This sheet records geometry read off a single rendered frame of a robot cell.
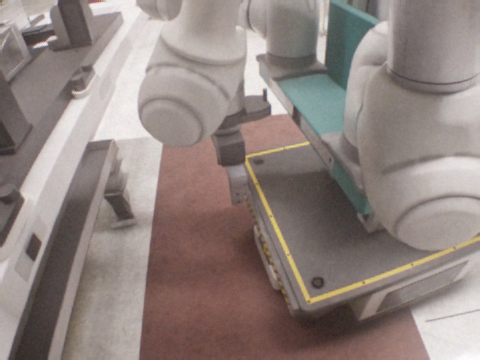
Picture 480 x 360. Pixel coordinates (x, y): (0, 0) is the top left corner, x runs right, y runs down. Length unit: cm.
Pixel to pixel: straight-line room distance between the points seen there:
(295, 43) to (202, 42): 62
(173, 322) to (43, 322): 49
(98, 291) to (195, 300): 41
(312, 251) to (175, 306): 58
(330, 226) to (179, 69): 83
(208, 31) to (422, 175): 27
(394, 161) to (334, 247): 69
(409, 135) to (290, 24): 64
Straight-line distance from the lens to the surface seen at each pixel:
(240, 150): 60
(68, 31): 103
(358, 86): 56
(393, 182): 38
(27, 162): 64
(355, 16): 87
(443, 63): 36
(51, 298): 105
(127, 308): 138
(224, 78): 38
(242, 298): 130
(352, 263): 102
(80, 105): 78
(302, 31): 96
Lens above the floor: 117
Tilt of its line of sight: 44 degrees down
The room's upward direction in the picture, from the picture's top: 5 degrees counter-clockwise
